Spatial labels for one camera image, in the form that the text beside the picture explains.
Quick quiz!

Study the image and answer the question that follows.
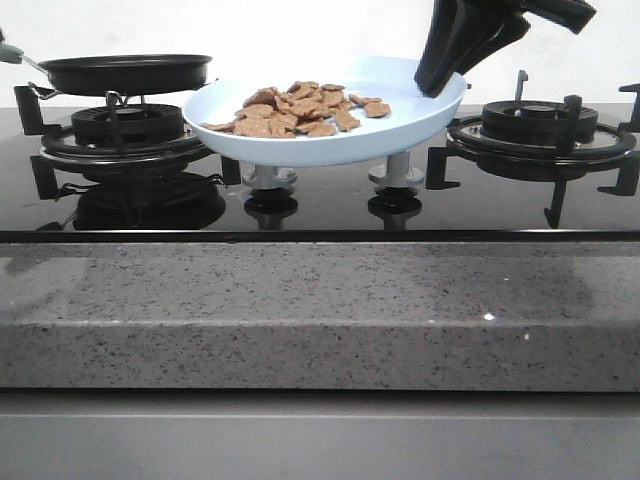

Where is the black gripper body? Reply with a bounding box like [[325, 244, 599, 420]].
[[471, 0, 597, 34]]

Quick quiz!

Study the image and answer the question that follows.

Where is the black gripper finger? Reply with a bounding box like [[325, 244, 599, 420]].
[[414, 0, 505, 97], [454, 12, 531, 75]]

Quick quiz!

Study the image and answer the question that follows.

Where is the light blue plate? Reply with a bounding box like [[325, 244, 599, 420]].
[[182, 55, 467, 168]]

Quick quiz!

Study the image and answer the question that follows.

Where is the pile of brown meat pieces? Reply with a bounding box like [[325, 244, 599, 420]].
[[201, 81, 392, 139]]

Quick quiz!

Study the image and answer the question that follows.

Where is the black frying pan green handle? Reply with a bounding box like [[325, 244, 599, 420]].
[[1, 41, 212, 97]]

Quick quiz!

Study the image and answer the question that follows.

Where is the right black pan support grate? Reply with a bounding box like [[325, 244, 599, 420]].
[[425, 70, 639, 229]]

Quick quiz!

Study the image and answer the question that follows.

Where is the black pan support grate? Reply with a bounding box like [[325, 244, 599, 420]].
[[425, 70, 639, 229], [14, 86, 241, 207]]

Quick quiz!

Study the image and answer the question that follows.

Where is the right silver stove knob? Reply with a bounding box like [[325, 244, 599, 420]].
[[368, 151, 424, 188]]

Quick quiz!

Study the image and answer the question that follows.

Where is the silver stove knob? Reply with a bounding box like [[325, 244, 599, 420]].
[[242, 165, 297, 190], [368, 151, 424, 188]]

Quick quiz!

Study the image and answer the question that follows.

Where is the left silver stove knob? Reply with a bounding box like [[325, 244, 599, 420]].
[[242, 165, 297, 190]]

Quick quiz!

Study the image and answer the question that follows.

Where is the black glass cooktop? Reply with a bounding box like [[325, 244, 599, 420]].
[[1, 108, 639, 243]]

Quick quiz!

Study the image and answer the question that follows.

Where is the left black gas burner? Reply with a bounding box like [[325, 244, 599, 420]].
[[71, 104, 184, 147]]

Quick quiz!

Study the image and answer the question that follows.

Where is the left black pan support grate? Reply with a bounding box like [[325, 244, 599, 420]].
[[14, 86, 241, 207]]

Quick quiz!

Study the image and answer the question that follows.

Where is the wire pan reducer stand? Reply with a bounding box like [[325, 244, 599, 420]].
[[27, 82, 130, 110]]

